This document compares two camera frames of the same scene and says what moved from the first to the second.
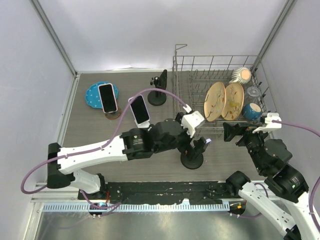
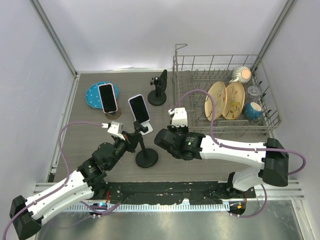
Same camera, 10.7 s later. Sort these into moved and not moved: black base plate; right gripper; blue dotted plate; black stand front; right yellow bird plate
Moved: black stand front; right gripper
Not moved: black base plate; right yellow bird plate; blue dotted plate
